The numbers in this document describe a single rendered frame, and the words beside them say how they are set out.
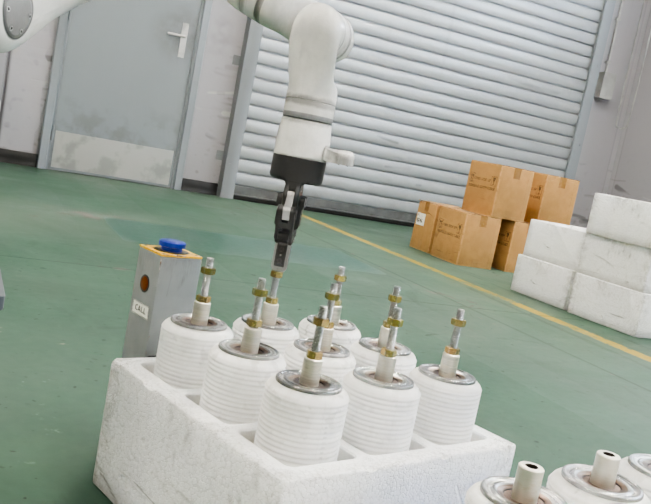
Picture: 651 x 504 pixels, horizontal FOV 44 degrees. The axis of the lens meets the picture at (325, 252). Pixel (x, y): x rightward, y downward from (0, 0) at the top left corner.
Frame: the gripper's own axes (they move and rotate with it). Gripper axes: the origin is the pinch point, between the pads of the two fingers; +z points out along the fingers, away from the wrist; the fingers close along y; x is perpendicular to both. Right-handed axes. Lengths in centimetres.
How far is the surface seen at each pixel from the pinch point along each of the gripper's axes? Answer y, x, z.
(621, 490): 40, 38, 10
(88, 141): -448, -179, 10
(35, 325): -62, -56, 35
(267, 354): 17.8, 1.9, 9.6
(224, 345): 17.4, -3.5, 9.6
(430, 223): -381, 57, 15
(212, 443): 26.6, -1.7, 18.4
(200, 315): 9.1, -8.3, 8.5
